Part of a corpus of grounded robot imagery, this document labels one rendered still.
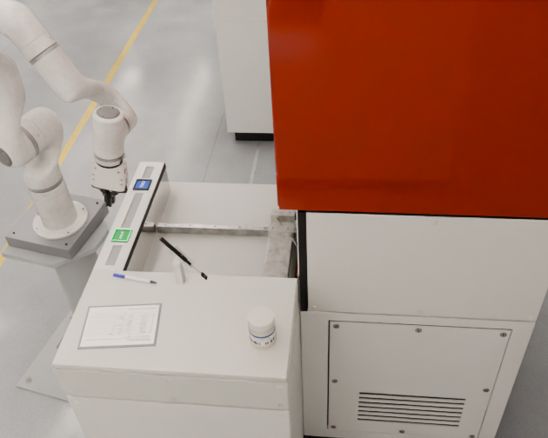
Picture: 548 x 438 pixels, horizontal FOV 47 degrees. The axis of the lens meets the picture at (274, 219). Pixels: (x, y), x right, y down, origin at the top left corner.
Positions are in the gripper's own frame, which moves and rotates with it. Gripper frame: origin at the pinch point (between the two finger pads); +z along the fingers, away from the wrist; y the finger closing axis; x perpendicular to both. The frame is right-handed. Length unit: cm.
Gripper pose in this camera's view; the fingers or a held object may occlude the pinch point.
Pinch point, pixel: (110, 199)
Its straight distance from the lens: 198.1
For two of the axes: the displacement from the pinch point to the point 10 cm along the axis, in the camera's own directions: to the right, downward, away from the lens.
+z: -1.6, 7.2, 6.7
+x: -1.0, 6.6, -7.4
